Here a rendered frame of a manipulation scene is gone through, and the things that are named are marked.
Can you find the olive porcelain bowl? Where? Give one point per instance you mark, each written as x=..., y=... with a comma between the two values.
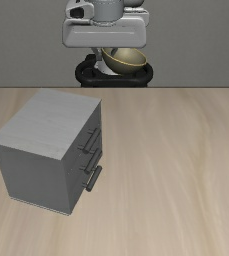
x=126, y=61

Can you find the grey cabinet with drawers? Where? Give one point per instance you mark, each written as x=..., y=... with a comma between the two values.
x=46, y=133

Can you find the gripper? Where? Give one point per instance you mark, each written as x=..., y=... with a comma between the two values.
x=102, y=35

